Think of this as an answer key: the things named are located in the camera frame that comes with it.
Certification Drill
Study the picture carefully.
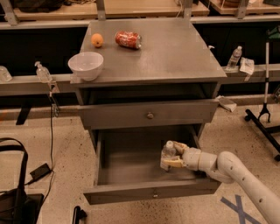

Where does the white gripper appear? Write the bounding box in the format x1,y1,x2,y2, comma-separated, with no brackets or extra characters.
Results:
162,141,201,171

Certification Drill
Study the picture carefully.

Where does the clear plastic water bottle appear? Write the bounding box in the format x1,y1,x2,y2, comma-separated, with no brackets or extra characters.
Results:
160,140,177,172

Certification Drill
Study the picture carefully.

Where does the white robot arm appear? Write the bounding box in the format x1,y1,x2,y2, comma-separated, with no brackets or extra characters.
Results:
160,141,280,224

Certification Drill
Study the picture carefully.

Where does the open grey middle drawer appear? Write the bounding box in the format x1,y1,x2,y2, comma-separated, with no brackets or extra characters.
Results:
84,125,220,205

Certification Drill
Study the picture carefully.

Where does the grey metal drawer cabinet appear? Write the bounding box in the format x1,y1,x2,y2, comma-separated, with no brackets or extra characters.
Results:
73,18,226,142

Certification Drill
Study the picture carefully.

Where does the grey upper drawer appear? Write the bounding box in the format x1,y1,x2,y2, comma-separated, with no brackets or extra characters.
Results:
79,100,218,130

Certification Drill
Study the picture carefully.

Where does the small background water bottle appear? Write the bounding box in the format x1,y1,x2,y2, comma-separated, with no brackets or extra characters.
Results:
226,45,242,71

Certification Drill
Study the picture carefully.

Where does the clear pump sanitizer bottle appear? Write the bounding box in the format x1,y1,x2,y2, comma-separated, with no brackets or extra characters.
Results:
34,61,53,83

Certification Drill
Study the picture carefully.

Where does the small box on floor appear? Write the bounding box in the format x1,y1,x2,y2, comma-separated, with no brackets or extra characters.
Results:
217,95,237,112

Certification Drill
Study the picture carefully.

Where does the black wheeled stand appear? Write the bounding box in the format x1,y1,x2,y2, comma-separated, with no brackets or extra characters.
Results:
243,25,280,162

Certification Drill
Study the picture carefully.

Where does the crumpled white paper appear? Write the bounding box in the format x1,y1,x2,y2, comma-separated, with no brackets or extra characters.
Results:
240,57,255,75

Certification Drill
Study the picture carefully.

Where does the black object at bottom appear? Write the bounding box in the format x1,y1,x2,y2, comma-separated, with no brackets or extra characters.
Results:
72,206,88,224

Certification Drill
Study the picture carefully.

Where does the red soda can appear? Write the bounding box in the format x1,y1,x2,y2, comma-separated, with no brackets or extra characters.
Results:
115,31,142,49

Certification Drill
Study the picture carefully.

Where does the white bowl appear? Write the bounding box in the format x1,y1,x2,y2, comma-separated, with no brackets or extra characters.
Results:
68,52,104,81

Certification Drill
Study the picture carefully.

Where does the black power adapter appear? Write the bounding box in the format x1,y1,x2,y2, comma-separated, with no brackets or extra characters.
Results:
30,163,52,181

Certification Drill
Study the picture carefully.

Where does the orange fruit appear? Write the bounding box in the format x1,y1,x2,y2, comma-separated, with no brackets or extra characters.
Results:
91,33,103,48

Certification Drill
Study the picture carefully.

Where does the clear container at left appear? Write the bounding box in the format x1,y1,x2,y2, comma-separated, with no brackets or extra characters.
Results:
0,66,12,82

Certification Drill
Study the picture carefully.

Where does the black power cable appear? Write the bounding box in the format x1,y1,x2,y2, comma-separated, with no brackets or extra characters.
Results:
24,90,57,205

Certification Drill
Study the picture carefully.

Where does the black bag with strap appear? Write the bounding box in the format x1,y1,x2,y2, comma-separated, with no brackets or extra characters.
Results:
0,137,44,224

